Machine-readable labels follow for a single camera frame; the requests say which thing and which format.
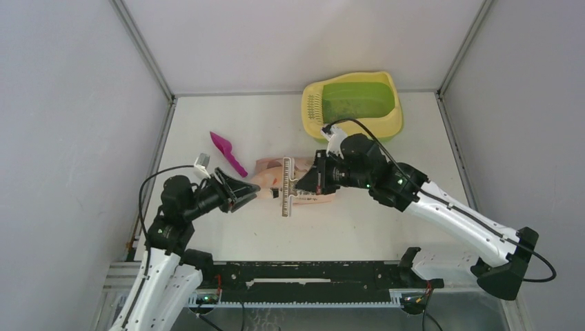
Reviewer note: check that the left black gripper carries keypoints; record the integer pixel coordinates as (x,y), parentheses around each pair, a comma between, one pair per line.
(241,192)

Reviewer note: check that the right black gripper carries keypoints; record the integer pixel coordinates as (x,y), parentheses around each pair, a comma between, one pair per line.
(312,181)

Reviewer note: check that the black sealing clip strip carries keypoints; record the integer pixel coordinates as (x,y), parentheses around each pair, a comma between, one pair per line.
(288,189)

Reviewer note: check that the pink cat litter bag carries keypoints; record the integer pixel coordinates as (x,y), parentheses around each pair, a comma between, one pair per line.
(269,177)

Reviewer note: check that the magenta plastic scoop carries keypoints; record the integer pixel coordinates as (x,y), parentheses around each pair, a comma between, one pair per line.
(225,147)

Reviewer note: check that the green cat litter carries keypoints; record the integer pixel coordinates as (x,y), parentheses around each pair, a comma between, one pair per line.
(356,107)

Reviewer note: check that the yellow green litter box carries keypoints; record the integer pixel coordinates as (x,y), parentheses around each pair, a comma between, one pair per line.
(354,84)

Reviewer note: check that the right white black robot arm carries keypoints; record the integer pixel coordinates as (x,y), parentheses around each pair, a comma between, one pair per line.
(504,253)

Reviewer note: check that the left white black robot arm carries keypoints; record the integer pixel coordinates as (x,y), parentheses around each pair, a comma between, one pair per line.
(170,272)

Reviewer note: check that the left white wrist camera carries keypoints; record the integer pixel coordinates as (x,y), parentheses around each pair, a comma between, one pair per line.
(200,166)

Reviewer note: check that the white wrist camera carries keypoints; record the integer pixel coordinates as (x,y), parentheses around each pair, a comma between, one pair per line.
(200,166)
(334,136)

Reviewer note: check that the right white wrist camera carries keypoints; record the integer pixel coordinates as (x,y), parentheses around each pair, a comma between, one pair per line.
(334,136)

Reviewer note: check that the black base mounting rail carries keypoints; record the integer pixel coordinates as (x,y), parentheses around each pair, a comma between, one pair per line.
(313,279)

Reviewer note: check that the white slotted cable duct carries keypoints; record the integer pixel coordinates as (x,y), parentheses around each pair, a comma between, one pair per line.
(388,300)

